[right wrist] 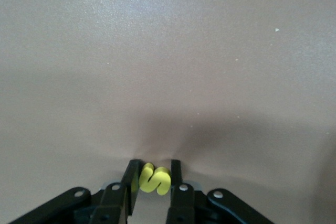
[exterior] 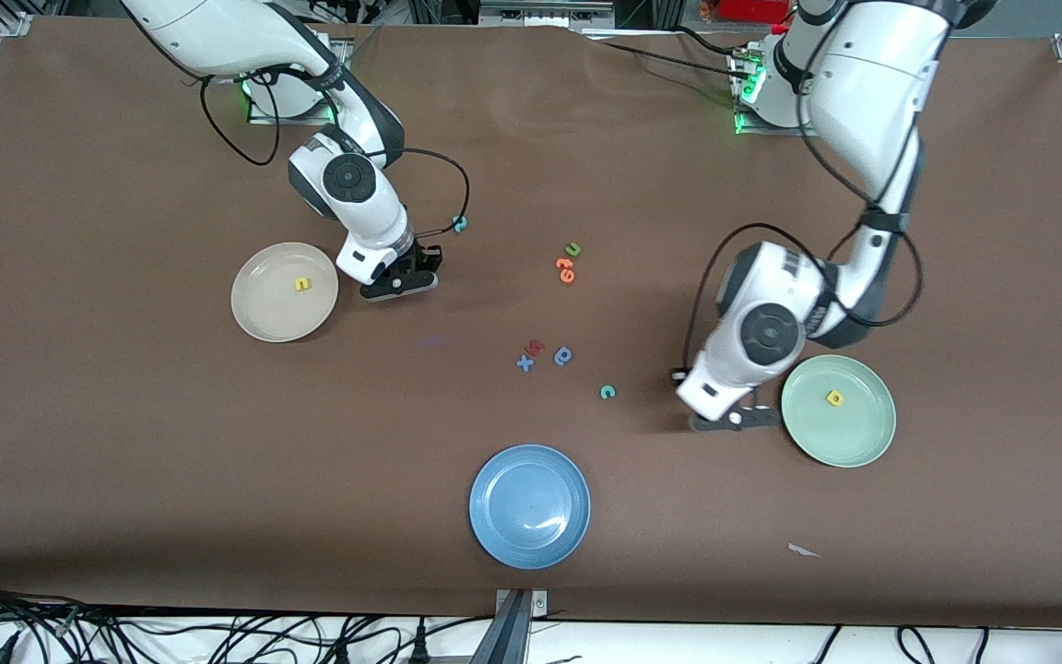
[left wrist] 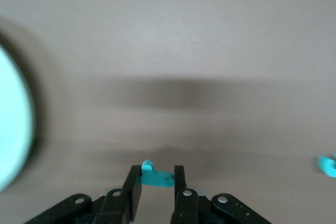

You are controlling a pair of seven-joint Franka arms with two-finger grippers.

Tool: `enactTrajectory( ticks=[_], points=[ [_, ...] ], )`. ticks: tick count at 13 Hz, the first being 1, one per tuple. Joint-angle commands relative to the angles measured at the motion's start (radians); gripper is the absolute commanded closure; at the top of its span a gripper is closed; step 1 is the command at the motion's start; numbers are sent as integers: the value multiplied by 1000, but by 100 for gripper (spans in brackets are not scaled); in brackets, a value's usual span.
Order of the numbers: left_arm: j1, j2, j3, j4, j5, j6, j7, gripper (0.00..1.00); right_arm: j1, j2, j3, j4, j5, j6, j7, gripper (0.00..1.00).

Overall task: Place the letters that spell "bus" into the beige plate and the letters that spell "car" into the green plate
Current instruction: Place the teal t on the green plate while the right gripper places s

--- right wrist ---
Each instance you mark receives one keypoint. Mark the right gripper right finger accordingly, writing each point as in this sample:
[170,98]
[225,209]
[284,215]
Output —
[183,203]

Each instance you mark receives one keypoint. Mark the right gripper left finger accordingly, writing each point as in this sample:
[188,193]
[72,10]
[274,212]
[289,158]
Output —
[113,203]

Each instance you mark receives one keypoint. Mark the yellow foam letter s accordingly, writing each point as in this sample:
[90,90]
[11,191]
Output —
[157,182]

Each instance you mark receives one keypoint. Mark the brown table cover sheet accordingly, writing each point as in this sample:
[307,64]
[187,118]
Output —
[168,51]

